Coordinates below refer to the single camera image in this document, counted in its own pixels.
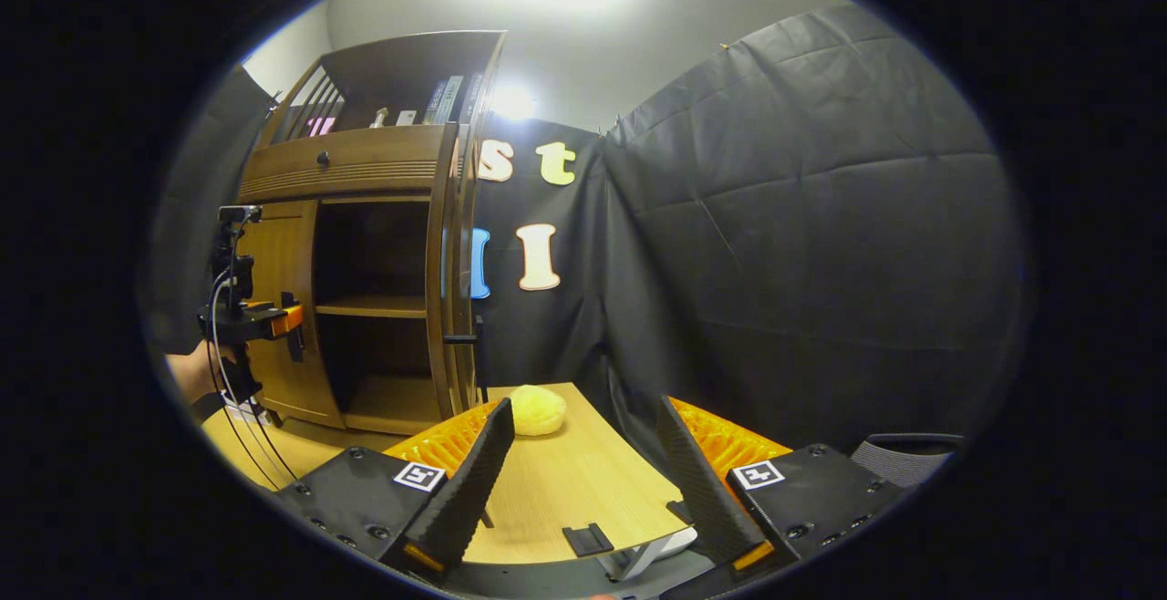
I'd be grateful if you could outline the wooden double-door shoe cabinet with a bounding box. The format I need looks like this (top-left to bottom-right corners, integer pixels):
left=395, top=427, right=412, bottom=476
left=232, top=30, right=509, bottom=437

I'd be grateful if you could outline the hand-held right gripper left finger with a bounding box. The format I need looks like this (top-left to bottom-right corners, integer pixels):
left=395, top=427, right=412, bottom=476
left=274, top=397, right=516, bottom=575

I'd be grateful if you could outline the wooden drawer with black knob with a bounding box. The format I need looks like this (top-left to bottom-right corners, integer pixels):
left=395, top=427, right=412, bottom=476
left=239, top=124, right=457, bottom=191

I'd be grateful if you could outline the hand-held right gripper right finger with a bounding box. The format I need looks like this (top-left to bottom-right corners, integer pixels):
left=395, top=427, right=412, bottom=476
left=656, top=395, right=904, bottom=574

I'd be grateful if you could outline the white cable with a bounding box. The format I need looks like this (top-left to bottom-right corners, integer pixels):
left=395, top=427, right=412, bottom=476
left=208, top=272, right=274, bottom=490

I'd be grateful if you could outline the wooden shoe cabinet door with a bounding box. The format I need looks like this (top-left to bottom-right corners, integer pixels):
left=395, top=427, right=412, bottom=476
left=235, top=201, right=346, bottom=429
left=425, top=121, right=489, bottom=423

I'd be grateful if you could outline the wooden inner cabinet shelf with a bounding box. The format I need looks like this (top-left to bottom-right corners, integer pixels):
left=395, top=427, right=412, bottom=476
left=315, top=295, right=429, bottom=320

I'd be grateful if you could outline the black door handle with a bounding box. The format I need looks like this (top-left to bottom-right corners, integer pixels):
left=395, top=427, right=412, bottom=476
left=444, top=316, right=489, bottom=403
left=281, top=292, right=305, bottom=363

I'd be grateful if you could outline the white metal bracket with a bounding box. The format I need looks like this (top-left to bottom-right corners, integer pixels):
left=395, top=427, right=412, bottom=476
left=597, top=527, right=698, bottom=583

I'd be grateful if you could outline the black backdrop cloth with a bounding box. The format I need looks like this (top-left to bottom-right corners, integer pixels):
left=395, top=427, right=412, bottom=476
left=141, top=3, right=1031, bottom=464

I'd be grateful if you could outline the yellow fluffy ball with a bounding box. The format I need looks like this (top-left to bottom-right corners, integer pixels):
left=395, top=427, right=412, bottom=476
left=508, top=385, right=567, bottom=438

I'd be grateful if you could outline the black cable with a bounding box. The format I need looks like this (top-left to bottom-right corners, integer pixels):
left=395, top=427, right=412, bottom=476
left=217, top=217, right=300, bottom=482

